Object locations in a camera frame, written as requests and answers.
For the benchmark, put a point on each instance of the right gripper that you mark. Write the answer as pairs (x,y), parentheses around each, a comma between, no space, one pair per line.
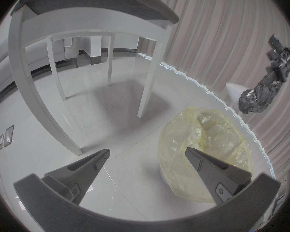
(281,63)

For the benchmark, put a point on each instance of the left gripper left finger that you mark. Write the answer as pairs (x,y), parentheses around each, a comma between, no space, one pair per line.
(82,170)

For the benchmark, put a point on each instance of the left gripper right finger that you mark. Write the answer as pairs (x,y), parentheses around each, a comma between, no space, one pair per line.
(217,175)

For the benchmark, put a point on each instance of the black plastic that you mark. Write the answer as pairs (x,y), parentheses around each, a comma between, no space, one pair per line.
(255,100)

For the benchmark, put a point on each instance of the yellow plastic bag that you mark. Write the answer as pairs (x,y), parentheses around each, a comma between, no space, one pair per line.
(183,139)

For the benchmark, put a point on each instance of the white trash bin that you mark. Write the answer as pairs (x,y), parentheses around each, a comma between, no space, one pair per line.
(162,176)

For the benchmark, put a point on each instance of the white curtain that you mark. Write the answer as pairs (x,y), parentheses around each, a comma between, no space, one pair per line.
(220,32)

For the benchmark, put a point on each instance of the pale grey sofa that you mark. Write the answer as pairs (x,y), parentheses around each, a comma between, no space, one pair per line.
(38,54)

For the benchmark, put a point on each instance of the grey and white chair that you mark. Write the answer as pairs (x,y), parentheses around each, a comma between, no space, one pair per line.
(99,20)

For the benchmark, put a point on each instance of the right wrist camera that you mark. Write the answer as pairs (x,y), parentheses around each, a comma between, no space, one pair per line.
(275,41)

